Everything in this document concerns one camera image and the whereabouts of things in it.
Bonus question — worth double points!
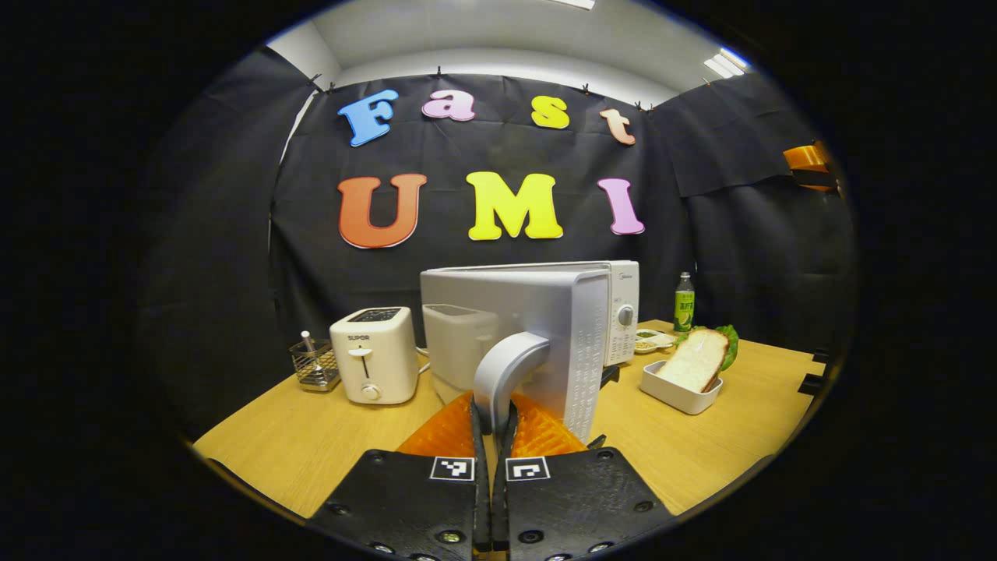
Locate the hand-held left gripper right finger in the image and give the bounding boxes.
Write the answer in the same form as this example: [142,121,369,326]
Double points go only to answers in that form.
[491,393,675,561]

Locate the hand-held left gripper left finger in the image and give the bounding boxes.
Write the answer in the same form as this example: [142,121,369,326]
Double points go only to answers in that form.
[310,389,491,561]

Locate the sandwich with lettuce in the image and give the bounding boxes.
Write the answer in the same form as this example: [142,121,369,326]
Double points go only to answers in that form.
[657,325,740,393]

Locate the white microwave oven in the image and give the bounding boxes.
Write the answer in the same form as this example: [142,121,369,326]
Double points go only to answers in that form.
[420,260,640,446]

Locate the small ceiling light panel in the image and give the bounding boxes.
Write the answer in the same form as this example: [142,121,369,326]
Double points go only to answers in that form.
[703,48,750,80]

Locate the white rectangular dish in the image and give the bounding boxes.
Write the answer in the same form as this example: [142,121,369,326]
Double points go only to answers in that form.
[639,359,724,416]

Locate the white toaster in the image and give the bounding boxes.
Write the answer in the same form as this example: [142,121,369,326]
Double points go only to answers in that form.
[329,306,420,406]

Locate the white divided seasoning dish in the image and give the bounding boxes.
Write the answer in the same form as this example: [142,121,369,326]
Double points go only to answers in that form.
[634,328,678,356]

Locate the green drink bottle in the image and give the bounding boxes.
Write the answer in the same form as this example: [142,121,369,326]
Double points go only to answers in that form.
[674,272,696,334]

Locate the black backdrop cloth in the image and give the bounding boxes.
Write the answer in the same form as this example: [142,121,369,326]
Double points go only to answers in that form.
[144,47,858,437]

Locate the wire mesh utensil basket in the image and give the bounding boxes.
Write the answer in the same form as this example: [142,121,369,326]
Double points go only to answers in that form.
[289,338,342,392]

